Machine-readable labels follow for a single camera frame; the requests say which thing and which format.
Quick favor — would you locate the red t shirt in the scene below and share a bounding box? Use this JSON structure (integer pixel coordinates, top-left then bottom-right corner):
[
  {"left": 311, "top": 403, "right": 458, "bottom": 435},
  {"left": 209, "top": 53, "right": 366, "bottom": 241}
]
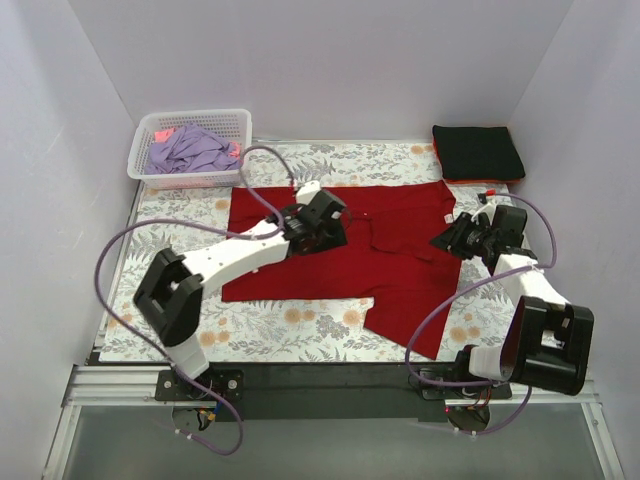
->
[{"left": 222, "top": 181, "right": 461, "bottom": 345}]

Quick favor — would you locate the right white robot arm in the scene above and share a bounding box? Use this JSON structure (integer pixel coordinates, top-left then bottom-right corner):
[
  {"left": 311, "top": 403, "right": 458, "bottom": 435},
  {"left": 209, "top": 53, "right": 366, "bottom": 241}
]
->
[{"left": 430, "top": 205, "right": 595, "bottom": 398}]

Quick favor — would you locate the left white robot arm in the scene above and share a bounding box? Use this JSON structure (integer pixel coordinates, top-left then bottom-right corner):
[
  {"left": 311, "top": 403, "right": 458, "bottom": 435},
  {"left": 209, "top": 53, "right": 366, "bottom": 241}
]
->
[{"left": 134, "top": 182, "right": 347, "bottom": 400}]

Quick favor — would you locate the floral patterned table mat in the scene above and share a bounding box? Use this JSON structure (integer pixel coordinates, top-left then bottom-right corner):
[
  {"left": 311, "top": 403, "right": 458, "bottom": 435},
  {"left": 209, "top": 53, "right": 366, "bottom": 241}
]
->
[{"left": 96, "top": 143, "right": 514, "bottom": 363}]

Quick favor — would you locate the folded black t shirt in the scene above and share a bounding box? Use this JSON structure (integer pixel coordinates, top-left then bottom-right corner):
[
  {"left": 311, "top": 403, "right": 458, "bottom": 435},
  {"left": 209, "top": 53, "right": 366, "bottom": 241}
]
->
[{"left": 432, "top": 125, "right": 526, "bottom": 183}]

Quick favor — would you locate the white plastic laundry basket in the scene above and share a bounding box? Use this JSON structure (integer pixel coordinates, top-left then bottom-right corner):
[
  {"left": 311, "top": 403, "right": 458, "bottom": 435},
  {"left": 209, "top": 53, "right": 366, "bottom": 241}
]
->
[{"left": 127, "top": 109, "right": 252, "bottom": 190}]

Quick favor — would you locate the purple t shirt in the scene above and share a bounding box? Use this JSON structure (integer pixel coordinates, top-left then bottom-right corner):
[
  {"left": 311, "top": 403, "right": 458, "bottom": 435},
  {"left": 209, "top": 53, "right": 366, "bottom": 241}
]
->
[{"left": 145, "top": 124, "right": 241, "bottom": 175}]

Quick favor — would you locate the pink t shirt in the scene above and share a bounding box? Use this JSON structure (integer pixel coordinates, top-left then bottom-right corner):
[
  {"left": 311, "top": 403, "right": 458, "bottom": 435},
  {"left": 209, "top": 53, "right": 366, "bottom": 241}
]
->
[{"left": 154, "top": 128, "right": 175, "bottom": 143}]

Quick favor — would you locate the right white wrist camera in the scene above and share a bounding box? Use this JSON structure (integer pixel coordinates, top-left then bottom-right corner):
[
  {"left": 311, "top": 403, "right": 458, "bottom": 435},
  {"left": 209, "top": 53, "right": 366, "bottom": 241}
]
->
[{"left": 472, "top": 189, "right": 497, "bottom": 226}]

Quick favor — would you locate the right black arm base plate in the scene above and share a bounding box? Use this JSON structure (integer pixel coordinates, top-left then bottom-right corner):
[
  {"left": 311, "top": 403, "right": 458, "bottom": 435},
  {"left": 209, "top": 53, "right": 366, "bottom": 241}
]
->
[{"left": 407, "top": 364, "right": 513, "bottom": 432}]

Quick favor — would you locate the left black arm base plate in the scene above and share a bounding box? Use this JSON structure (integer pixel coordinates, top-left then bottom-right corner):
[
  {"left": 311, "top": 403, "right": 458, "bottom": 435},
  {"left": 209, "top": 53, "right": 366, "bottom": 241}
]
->
[{"left": 154, "top": 368, "right": 244, "bottom": 402}]

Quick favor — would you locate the aluminium frame rail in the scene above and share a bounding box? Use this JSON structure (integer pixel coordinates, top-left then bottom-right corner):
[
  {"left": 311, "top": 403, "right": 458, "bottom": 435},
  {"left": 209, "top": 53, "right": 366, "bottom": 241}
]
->
[{"left": 64, "top": 365, "right": 600, "bottom": 406}]

